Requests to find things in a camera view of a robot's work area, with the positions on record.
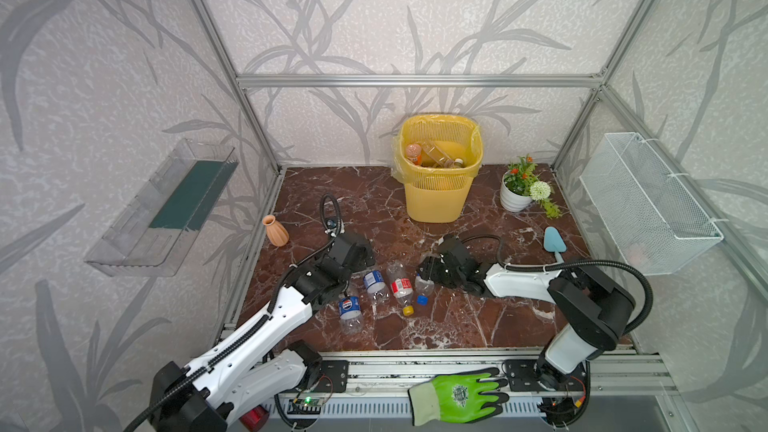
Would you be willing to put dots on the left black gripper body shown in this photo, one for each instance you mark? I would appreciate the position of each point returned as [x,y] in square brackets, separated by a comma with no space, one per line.
[358,250]

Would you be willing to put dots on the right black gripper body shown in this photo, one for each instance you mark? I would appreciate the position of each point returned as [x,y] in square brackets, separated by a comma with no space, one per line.
[441,267]

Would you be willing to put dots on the pepsi bottle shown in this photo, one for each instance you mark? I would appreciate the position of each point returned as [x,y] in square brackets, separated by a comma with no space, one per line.
[350,314]
[376,287]
[424,288]

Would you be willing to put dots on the clear bottle red label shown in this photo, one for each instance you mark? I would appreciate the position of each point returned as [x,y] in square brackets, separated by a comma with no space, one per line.
[400,284]

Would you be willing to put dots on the yellow red label bottle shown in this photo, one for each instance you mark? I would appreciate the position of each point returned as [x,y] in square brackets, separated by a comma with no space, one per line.
[437,155]

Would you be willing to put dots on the orange cap white bottle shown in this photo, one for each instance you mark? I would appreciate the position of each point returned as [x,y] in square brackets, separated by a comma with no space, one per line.
[414,153]

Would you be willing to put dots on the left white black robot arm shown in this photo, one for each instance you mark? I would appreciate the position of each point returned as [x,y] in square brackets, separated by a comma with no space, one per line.
[177,405]

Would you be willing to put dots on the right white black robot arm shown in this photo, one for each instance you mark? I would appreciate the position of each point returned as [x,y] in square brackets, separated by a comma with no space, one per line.
[601,300]

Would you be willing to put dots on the yellow ribbed waste bin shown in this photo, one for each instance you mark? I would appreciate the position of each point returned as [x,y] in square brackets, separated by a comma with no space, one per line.
[435,206]

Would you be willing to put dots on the yellow plastic bin liner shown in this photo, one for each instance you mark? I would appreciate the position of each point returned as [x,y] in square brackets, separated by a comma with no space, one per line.
[456,135]

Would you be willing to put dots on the small peach ribbed vase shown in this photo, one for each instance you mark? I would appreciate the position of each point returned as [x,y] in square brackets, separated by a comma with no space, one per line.
[276,233]

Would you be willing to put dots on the white pot with flowers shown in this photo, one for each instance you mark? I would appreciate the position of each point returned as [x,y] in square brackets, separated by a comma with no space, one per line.
[521,186]

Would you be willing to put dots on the green and black work glove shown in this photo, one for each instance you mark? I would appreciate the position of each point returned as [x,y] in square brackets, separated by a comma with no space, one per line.
[461,398]

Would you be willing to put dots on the green circuit board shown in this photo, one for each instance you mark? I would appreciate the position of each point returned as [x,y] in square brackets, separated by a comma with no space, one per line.
[305,405]

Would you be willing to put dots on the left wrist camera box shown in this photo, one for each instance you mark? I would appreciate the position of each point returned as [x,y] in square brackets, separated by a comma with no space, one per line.
[333,227]

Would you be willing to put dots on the clear acrylic wall shelf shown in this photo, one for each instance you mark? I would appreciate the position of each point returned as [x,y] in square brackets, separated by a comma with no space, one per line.
[158,228]

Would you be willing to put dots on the white wire mesh basket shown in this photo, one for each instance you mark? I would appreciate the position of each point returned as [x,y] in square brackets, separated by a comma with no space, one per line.
[655,222]

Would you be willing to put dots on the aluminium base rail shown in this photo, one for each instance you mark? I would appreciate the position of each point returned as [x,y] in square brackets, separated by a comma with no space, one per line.
[390,373]

